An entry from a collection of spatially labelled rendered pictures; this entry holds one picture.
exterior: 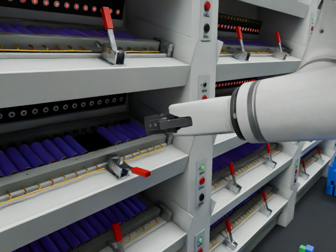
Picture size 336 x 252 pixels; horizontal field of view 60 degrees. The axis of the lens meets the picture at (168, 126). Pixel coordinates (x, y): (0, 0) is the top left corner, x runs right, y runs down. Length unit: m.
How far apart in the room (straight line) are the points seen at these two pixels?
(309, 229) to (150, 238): 0.91
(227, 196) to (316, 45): 0.56
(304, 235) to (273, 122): 1.08
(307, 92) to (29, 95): 0.33
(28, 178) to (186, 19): 0.41
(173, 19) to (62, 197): 0.41
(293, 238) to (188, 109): 1.05
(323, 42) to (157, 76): 0.27
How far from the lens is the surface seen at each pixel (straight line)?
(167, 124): 0.42
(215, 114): 0.39
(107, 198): 0.52
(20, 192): 0.48
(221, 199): 0.87
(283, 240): 1.35
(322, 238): 1.43
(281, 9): 1.04
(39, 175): 0.48
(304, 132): 0.36
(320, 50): 0.44
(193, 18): 0.62
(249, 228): 1.13
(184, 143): 0.64
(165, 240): 0.70
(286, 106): 0.36
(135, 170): 0.49
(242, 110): 0.37
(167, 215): 0.72
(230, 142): 0.80
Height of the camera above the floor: 0.73
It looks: 14 degrees down
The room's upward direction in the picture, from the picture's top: straight up
